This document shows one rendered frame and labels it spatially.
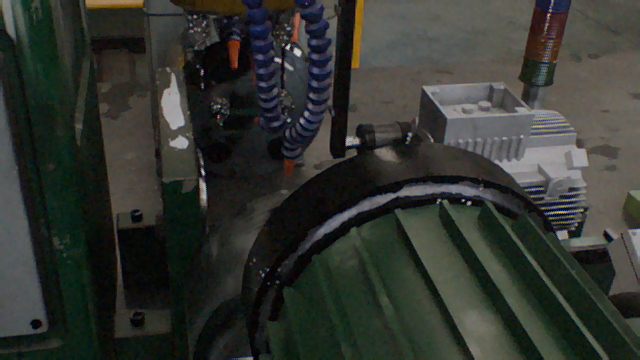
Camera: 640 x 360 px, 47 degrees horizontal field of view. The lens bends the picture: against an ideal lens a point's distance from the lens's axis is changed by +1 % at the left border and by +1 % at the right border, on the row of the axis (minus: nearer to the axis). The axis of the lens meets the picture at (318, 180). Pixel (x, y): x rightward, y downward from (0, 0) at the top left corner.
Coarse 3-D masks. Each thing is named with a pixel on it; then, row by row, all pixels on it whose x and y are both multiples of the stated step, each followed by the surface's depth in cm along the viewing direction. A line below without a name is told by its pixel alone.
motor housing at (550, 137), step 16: (544, 112) 104; (544, 128) 100; (560, 128) 101; (528, 144) 99; (544, 144) 99; (560, 144) 100; (496, 160) 98; (512, 160) 98; (528, 160) 98; (544, 160) 99; (560, 160) 99; (528, 176) 97; (576, 176) 99; (528, 192) 97; (576, 192) 98; (544, 208) 98; (560, 208) 99; (576, 208) 100; (560, 224) 101; (576, 224) 101
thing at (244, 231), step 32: (288, 192) 72; (224, 224) 72; (256, 224) 69; (192, 256) 74; (224, 256) 68; (192, 288) 72; (224, 288) 65; (192, 320) 69; (224, 320) 62; (192, 352) 67; (224, 352) 61
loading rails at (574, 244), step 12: (576, 228) 118; (576, 240) 110; (588, 240) 110; (600, 240) 111; (612, 240) 109; (576, 252) 107; (588, 252) 107; (600, 252) 108; (588, 264) 109; (600, 264) 109; (612, 264) 110; (600, 276) 110; (612, 276) 111; (600, 288) 112
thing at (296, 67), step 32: (224, 32) 111; (192, 64) 109; (224, 64) 110; (288, 64) 112; (192, 96) 111; (224, 96) 111; (256, 96) 114; (288, 96) 112; (192, 128) 114; (224, 128) 115; (256, 128) 116; (224, 160) 118; (256, 160) 120
